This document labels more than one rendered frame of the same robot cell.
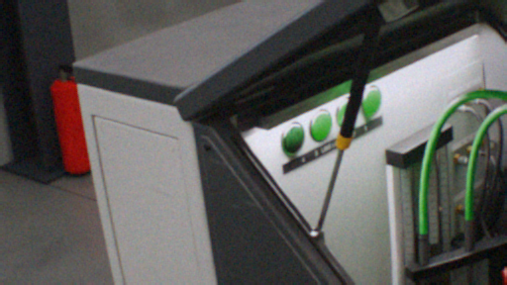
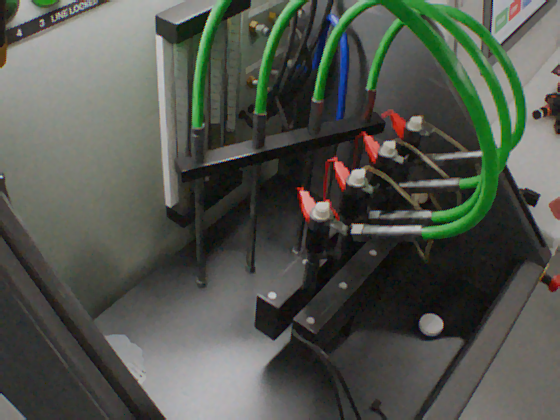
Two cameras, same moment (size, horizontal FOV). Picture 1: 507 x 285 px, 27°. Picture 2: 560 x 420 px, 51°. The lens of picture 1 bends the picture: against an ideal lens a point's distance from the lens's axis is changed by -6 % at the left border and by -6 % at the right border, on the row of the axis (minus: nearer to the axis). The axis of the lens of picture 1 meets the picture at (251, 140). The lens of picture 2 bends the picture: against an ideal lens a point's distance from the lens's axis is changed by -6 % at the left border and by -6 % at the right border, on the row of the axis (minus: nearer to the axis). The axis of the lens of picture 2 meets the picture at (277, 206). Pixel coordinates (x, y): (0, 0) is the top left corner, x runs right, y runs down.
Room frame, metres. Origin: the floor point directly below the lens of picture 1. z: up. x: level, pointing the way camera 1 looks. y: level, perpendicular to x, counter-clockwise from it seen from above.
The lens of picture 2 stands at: (0.97, -0.21, 1.64)
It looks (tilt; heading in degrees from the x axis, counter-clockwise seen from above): 44 degrees down; 346
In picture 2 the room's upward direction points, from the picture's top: 6 degrees clockwise
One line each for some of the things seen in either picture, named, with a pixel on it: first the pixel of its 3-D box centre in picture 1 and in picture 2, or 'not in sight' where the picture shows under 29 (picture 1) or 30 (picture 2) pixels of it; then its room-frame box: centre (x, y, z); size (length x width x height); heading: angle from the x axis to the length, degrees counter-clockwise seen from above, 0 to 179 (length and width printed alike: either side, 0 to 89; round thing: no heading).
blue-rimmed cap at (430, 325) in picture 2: not in sight; (430, 325); (1.47, -0.62, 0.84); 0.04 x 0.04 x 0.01
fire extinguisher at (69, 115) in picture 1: (72, 117); not in sight; (5.04, 0.84, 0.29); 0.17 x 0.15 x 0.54; 135
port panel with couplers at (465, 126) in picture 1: (473, 149); (276, 17); (1.82, -0.40, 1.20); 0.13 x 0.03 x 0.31; 132
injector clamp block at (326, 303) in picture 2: not in sight; (347, 274); (1.54, -0.48, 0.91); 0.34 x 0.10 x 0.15; 132
